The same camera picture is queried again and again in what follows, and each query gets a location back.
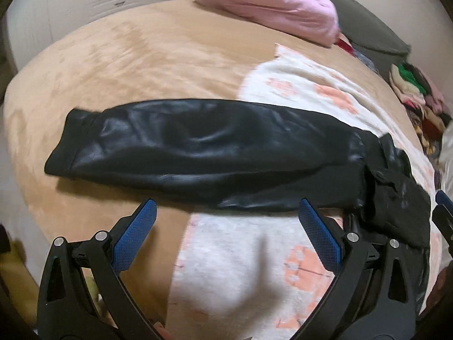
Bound red cloth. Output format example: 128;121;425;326
336;35;355;55

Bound pile of colourful clothes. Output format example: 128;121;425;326
388;62;453;163

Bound black leather pants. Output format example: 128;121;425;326
44;98;432;249

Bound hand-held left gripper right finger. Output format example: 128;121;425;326
290;199;417;340

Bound white orange printed blanket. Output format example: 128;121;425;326
166;43;443;333

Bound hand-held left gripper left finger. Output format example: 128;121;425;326
37;199;170;340

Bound white dresser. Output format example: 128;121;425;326
6;0;206;76

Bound grey headboard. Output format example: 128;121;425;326
292;0;412;73

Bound pink quilt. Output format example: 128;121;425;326
194;0;339;47

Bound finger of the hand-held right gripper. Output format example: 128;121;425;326
432;190;453;256

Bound beige bed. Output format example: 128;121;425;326
3;0;430;330

